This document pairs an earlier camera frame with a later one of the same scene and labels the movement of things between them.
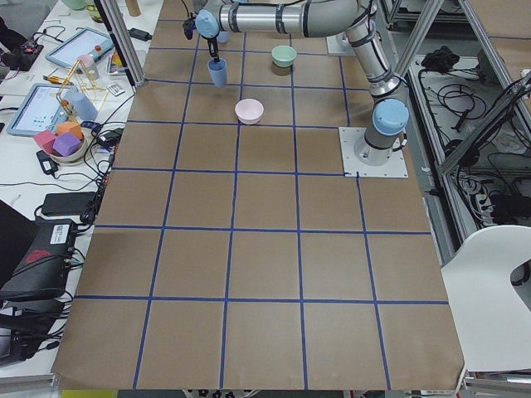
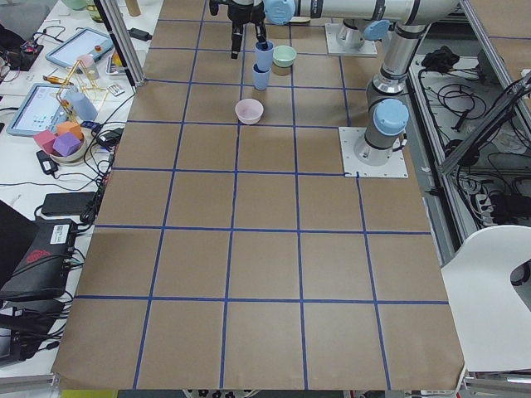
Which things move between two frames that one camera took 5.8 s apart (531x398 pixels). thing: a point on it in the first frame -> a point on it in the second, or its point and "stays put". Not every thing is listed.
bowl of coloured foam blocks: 65,146 stays put
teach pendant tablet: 87,41 stays put
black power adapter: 47,164 stays put
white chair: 492,319 stays put
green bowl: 284,55 stays put
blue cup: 218,72 -> 264,55
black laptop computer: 35,255 stays put
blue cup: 223,36 -> 260,77
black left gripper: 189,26 -> 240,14
